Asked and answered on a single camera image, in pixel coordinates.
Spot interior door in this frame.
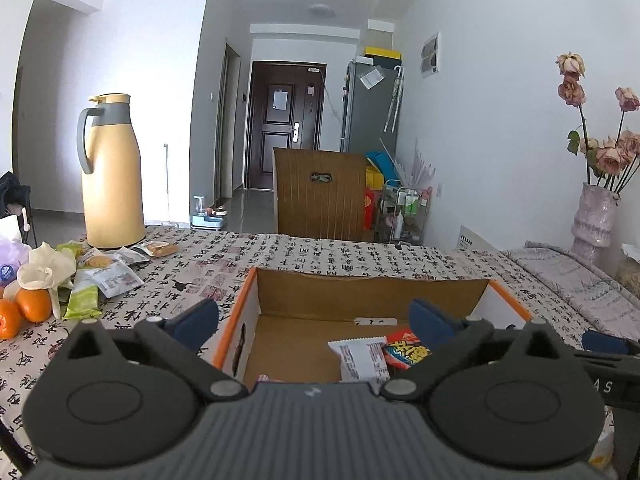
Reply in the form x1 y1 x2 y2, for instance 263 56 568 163
217 42 242 202

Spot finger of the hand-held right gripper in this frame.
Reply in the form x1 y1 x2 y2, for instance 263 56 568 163
581 329 640 362

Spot dried pink roses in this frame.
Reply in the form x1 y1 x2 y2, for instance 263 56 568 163
555 51 640 193

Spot grey snack packet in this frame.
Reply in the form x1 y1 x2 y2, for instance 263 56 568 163
107 246 151 266

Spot red cardboard box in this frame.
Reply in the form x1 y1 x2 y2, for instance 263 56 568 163
212 266 533 386

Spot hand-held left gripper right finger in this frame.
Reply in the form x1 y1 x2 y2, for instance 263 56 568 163
377 300 581 403

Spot light blue stool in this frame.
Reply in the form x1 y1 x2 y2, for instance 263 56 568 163
192 209 229 231

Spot white pampas grass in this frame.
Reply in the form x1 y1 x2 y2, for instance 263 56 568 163
400 140 438 189

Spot pink ribbed vase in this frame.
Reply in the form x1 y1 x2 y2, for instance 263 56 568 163
571 181 621 261

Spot dark brown entrance door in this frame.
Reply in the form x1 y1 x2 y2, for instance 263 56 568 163
245 60 327 192

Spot red gift box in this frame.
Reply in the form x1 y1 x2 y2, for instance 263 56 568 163
364 187 381 231

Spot red cartoon chip bag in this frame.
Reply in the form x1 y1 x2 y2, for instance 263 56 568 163
384 330 432 370

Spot yellow thermos jug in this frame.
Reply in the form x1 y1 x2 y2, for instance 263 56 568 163
76 93 147 250

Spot white pole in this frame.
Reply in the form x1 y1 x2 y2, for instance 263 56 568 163
162 142 171 226

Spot grey quilted cloth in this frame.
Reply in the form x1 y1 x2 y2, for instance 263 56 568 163
505 240 640 342

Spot wire rack cart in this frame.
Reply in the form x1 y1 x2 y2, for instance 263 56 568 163
377 185 432 246

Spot round cookie packet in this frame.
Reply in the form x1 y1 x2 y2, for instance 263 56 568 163
76 249 115 271

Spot purple and white bag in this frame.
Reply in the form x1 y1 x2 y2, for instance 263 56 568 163
0 215 32 287

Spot black folding chair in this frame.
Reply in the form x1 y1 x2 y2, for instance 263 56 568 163
0 172 39 248

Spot blue bag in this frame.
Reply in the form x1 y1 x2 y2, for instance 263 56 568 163
365 150 401 181

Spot glass jar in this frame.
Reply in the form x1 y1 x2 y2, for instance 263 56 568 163
617 244 640 296

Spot white snack packet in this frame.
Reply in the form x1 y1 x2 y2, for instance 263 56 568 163
86 262 146 301
328 338 391 384

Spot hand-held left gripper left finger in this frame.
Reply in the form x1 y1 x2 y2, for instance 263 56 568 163
55 299 248 403

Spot white heater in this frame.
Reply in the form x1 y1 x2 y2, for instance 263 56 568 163
459 225 497 251

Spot brown cookie packet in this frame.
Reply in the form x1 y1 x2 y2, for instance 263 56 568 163
134 240 180 259

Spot wooden chair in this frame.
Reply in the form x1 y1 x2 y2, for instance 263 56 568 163
272 147 368 241

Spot grey refrigerator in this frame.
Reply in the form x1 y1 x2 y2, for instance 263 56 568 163
341 58 403 153

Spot white umbrella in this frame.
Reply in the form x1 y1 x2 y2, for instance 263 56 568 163
385 65 406 134

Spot white artificial flower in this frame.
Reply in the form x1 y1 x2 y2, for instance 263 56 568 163
17 242 77 319

